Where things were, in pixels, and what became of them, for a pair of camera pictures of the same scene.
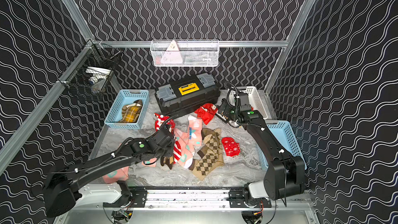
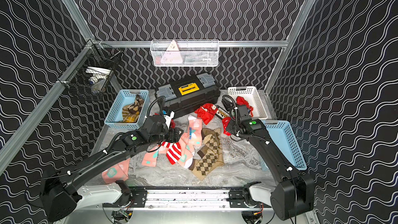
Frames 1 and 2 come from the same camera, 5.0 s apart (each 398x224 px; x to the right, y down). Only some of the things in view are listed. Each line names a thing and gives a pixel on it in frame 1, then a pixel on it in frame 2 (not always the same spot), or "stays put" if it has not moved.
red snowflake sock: [231, 148] → [225, 121]
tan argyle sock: [210, 157] stays put
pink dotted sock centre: [187, 150] stays put
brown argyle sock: [169, 161] → [136, 107]
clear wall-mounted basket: [184, 53] stays put
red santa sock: [207, 112] stays put
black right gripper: [226, 112] → [229, 128]
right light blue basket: [282, 133] stays put
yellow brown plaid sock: [130, 112] stays put
